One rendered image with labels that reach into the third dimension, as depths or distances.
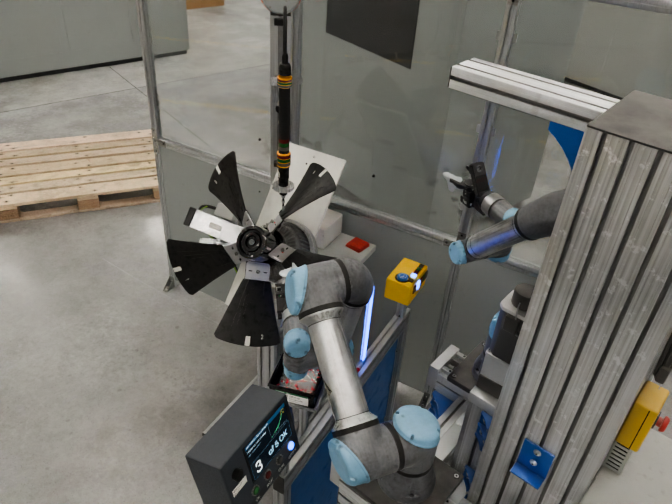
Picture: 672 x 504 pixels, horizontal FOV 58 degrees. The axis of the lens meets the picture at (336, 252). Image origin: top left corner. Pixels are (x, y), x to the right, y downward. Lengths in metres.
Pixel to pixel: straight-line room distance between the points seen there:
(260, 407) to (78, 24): 6.22
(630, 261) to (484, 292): 1.57
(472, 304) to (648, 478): 1.33
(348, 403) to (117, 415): 1.93
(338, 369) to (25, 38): 6.20
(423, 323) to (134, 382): 1.51
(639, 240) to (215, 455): 0.98
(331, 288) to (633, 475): 0.82
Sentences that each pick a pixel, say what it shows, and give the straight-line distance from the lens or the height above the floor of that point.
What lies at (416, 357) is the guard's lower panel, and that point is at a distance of 3.10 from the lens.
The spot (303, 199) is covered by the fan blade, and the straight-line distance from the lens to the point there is 2.09.
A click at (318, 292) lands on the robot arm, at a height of 1.48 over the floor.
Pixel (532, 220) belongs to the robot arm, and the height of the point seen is 1.61.
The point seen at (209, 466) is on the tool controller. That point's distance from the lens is 1.45.
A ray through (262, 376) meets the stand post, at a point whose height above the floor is 0.40.
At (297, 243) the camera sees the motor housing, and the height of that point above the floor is 1.15.
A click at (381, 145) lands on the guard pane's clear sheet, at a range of 2.59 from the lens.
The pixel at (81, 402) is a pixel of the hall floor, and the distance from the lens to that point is 3.34.
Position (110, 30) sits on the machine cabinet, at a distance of 7.50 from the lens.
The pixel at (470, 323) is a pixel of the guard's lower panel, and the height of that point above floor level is 0.60.
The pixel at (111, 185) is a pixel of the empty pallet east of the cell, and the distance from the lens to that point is 4.76.
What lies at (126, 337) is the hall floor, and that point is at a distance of 3.62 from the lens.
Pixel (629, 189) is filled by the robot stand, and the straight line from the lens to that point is 1.14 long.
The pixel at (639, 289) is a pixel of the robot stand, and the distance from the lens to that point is 1.21.
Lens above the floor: 2.42
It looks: 35 degrees down
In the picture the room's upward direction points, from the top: 4 degrees clockwise
